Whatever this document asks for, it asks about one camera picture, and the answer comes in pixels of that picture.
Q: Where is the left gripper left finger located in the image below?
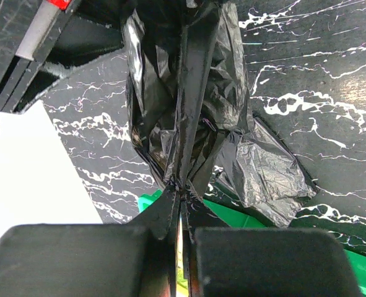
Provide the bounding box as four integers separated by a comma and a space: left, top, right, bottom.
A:
0, 185, 180, 296

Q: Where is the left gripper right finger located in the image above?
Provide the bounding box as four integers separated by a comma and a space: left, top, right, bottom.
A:
181, 189, 362, 296

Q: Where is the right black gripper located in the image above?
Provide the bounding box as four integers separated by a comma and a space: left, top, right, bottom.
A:
0, 0, 123, 113

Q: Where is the black trash bag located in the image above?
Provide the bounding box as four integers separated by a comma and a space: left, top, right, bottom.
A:
121, 1, 316, 228

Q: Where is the green vegetable basket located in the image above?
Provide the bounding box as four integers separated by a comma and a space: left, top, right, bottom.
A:
137, 190, 366, 296

